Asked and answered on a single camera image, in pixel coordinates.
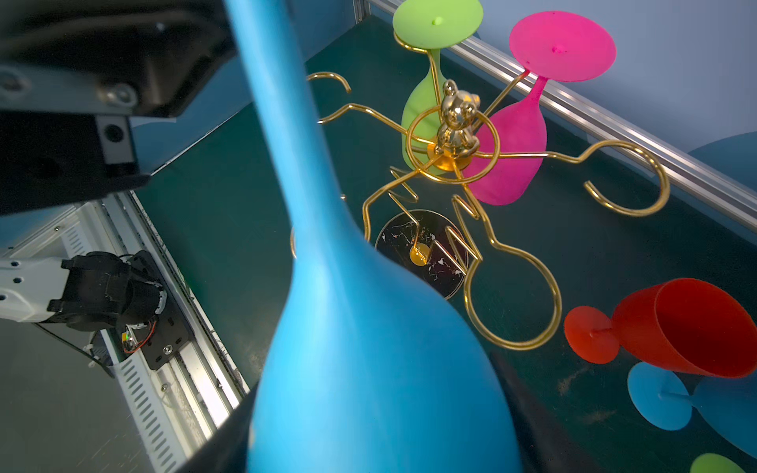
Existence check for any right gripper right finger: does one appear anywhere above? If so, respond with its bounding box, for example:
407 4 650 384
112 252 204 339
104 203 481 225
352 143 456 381
488 352 585 472

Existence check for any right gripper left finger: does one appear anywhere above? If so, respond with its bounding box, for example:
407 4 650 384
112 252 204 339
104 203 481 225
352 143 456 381
179 384 259 473

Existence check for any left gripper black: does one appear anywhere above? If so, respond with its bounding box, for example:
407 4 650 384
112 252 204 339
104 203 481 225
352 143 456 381
1 1 236 215

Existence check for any blue wine glass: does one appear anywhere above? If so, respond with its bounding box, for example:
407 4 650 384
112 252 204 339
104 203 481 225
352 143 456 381
226 1 522 472
627 363 756 457

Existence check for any green wine glass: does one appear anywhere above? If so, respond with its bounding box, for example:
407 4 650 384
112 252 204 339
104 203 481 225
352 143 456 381
689 453 744 473
391 0 485 175

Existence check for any red wine glass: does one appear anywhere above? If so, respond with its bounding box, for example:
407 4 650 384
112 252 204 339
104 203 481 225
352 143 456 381
564 278 756 378

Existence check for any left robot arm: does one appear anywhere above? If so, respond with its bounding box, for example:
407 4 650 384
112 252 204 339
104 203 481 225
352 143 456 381
1 1 236 331

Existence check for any pink wine glass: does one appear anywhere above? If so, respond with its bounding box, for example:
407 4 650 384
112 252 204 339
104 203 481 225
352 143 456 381
469 11 616 206

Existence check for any aluminium front rail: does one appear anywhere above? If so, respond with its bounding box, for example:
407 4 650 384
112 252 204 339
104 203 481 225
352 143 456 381
39 191 250 472

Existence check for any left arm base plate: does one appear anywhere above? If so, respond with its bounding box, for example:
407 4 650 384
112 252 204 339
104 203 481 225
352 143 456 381
116 250 194 371

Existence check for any gold wire glass rack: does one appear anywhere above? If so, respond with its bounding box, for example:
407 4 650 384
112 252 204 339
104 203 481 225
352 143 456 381
319 35 671 352

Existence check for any back aluminium frame bar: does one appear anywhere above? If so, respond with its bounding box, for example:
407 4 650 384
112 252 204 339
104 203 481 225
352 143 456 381
350 1 756 235

